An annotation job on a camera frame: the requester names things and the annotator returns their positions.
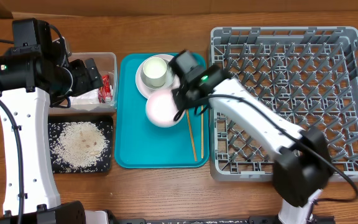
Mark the white cup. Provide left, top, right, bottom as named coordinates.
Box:
left=142, top=57, right=167, bottom=87

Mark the left wooden chopstick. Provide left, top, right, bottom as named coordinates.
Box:
left=186, top=110, right=197, bottom=162

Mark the teal serving tray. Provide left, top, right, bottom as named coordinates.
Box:
left=114, top=54, right=209, bottom=169

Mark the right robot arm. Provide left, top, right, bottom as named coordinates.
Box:
left=168, top=50, right=334, bottom=223

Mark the small pink white bowl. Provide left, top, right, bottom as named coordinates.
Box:
left=145, top=89, right=185, bottom=128

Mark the large white plate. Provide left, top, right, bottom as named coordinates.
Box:
left=135, top=54, right=180, bottom=99

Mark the white napkin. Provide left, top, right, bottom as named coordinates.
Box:
left=70, top=89, right=99, bottom=105

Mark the clear plastic bin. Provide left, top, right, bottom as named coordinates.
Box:
left=49, top=52, right=118, bottom=114

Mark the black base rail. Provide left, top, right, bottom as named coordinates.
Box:
left=104, top=215, right=336, bottom=224

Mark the pile of rice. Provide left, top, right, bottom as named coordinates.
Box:
left=49, top=122, right=111, bottom=172

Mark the grey dishwasher rack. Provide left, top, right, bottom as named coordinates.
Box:
left=209, top=26, right=358, bottom=182

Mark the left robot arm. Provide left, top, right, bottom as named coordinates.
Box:
left=0, top=19, right=113, bottom=223

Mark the red snack wrapper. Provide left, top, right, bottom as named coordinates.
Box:
left=98, top=75, right=112, bottom=103

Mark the black plastic tray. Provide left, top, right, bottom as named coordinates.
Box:
left=48, top=114, right=113, bottom=174

